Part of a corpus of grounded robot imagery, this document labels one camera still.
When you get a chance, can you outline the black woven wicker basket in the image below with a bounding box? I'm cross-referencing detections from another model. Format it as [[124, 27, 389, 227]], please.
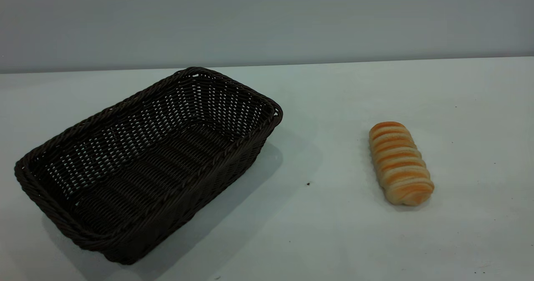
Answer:
[[15, 66, 283, 266]]

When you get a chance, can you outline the striped orange bread roll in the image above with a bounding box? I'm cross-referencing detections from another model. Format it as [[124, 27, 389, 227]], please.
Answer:
[[369, 121, 435, 207]]

